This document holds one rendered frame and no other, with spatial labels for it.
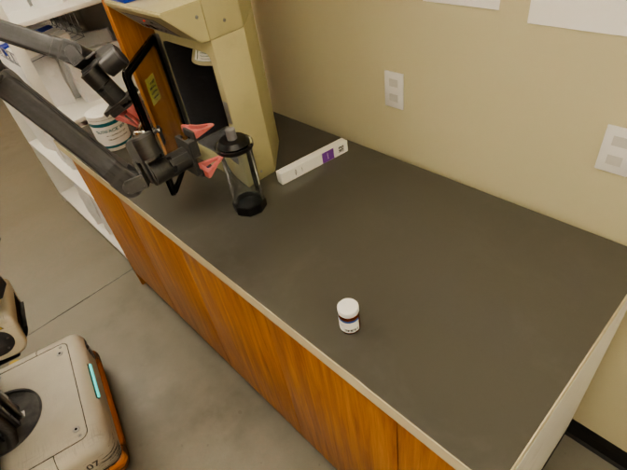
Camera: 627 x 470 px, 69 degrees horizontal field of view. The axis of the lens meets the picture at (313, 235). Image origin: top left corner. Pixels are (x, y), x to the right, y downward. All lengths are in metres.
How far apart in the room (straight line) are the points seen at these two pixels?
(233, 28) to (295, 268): 0.66
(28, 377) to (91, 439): 0.47
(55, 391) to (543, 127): 1.93
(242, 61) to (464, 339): 0.94
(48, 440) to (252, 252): 1.11
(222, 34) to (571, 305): 1.08
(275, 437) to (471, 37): 1.57
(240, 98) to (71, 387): 1.32
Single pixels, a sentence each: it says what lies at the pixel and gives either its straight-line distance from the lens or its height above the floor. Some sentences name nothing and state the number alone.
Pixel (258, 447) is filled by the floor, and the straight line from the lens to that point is 2.01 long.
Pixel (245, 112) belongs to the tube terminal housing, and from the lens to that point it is 1.44.
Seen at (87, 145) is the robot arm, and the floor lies 1.31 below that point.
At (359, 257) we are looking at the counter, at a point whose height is 0.94.
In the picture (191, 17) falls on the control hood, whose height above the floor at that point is 1.48.
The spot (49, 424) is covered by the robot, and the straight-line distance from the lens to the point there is 2.07.
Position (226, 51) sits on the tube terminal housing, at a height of 1.37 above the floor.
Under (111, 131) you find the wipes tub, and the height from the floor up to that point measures 1.02.
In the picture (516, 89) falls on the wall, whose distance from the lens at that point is 1.29.
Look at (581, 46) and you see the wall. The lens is 1.20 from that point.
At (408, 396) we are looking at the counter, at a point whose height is 0.94.
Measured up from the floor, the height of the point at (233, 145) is 1.18.
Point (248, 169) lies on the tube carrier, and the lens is 1.32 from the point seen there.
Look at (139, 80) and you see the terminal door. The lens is 1.41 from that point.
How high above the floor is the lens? 1.79
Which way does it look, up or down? 41 degrees down
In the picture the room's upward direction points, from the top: 10 degrees counter-clockwise
